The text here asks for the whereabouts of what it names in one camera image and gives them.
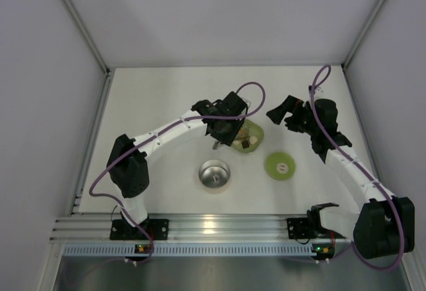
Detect metal serving tongs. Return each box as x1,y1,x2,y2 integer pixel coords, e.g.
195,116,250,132
212,97,252,151

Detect orange round cookie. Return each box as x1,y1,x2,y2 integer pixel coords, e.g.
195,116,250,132
240,131,249,138

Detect green round lid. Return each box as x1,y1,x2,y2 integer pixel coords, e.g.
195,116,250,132
264,152,296,181

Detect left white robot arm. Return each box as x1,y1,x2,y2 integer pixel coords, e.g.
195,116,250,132
107,91,248,227

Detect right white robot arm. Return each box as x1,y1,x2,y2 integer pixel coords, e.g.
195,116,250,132
266,96,415,259

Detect round steel lunch box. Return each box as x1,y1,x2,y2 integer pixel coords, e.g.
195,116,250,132
198,159,231,194

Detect green square dish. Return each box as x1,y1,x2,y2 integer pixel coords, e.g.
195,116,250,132
231,119,264,154

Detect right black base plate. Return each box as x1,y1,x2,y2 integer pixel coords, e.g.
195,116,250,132
286,217,320,240

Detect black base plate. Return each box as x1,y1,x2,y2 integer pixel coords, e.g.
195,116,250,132
286,217,320,240
109,219,169,240

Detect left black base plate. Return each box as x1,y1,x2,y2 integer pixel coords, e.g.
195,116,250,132
109,219,169,240

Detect right aluminium frame post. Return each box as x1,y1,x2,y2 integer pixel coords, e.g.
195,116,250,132
341,0,389,73

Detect aluminium frame post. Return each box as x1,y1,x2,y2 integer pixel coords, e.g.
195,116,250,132
60,0,110,76
341,0,389,73

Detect aluminium mounting rail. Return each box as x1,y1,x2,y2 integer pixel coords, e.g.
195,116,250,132
49,214,289,243

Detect slotted grey cable duct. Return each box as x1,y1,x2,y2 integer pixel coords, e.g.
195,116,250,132
63,242,335,258

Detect left aluminium frame post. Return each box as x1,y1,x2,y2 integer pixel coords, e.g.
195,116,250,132
60,0,110,76

